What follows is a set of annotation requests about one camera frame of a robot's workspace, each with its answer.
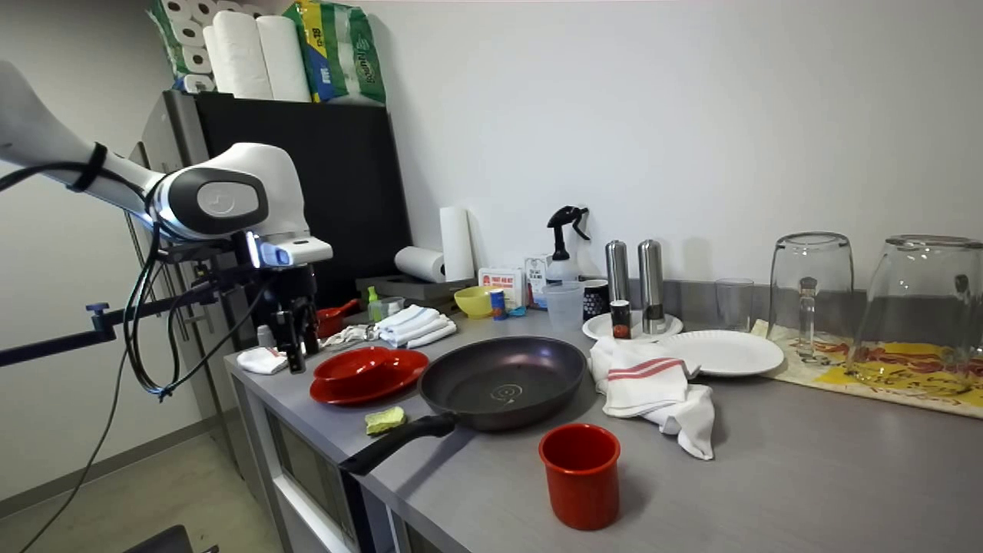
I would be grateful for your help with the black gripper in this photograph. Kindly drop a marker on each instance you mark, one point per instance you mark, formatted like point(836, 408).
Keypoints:
point(289, 296)

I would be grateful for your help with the large white plate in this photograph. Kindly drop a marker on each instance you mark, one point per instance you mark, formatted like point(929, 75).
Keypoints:
point(722, 354)

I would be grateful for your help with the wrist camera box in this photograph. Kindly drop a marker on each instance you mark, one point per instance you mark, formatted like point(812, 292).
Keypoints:
point(295, 253)

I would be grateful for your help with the steel shaker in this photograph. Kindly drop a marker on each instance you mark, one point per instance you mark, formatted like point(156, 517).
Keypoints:
point(651, 278)
point(616, 270)

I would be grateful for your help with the black frying pan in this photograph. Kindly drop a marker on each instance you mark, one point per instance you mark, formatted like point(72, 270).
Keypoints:
point(503, 384)

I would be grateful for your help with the small dark spice jar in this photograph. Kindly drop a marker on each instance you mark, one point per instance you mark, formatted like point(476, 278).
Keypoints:
point(621, 321)

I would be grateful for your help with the black boom rod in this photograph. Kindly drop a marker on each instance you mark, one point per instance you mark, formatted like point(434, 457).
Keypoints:
point(50, 347)

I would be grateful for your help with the white towel blue stripe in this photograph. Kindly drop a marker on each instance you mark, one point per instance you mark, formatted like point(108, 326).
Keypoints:
point(416, 326)

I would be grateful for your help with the black base board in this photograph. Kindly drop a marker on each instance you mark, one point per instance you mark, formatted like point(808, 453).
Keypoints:
point(170, 543)

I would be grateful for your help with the white spray bottle black nozzle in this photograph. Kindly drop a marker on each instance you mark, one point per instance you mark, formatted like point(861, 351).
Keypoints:
point(560, 278)

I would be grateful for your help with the green plastic package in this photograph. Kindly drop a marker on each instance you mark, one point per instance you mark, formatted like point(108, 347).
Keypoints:
point(347, 50)

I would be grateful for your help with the small red container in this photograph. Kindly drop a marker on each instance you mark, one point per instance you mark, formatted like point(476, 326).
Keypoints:
point(337, 317)

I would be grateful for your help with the toilet paper pack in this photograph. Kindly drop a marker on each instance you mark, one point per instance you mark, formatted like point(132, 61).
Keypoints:
point(186, 40)

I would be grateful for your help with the small white plate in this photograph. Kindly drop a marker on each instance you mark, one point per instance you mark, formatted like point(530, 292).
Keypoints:
point(601, 326)

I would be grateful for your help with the small green bottle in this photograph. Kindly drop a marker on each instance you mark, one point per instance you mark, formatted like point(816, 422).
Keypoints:
point(375, 307)

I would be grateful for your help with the upturned clear wine glass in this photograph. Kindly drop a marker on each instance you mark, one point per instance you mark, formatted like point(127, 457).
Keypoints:
point(922, 296)
point(812, 286)

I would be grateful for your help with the small white cloth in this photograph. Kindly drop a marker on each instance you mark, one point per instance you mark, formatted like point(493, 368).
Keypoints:
point(263, 361)

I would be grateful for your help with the white towel red stripe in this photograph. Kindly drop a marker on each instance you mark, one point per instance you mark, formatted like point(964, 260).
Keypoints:
point(650, 387)

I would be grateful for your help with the large white paper roll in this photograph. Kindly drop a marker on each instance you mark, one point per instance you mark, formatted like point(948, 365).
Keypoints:
point(284, 61)
point(237, 56)

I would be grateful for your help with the yellow bowl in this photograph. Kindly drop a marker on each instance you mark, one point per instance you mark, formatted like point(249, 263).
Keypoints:
point(475, 302)

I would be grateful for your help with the black cabinet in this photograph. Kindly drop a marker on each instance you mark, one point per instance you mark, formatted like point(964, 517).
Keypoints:
point(347, 172)

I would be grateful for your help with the grey counter cabinet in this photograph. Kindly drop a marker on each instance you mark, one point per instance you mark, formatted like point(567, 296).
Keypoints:
point(276, 449)

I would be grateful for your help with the grey tray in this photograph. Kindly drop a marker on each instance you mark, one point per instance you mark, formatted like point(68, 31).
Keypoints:
point(409, 291)

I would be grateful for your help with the blue can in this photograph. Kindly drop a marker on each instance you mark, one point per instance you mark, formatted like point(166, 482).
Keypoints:
point(498, 304)

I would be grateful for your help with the red cup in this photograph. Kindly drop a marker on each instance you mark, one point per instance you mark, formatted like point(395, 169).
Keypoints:
point(581, 482)

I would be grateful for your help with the red plate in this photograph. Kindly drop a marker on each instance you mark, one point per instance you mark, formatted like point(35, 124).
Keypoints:
point(373, 396)

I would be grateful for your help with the red bowl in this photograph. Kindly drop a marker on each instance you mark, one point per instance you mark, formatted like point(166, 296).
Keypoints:
point(359, 368)

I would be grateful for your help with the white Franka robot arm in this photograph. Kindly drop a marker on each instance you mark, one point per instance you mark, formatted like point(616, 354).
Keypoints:
point(233, 196)

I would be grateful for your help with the white paper towel roll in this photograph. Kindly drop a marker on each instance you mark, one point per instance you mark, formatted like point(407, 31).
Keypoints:
point(419, 265)
point(456, 245)

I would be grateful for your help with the yellow sponge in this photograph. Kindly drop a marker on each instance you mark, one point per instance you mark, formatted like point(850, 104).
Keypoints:
point(386, 422)

